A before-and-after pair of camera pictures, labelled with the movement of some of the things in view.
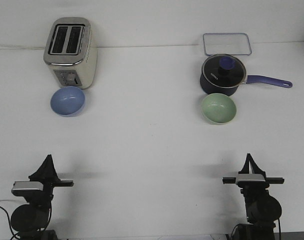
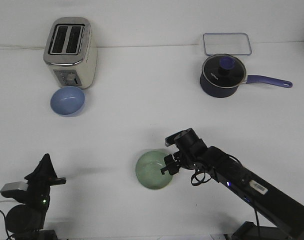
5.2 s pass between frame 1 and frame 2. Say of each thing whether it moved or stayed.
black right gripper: moved
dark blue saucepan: stayed
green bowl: moved
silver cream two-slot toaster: stayed
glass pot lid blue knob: stayed
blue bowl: stayed
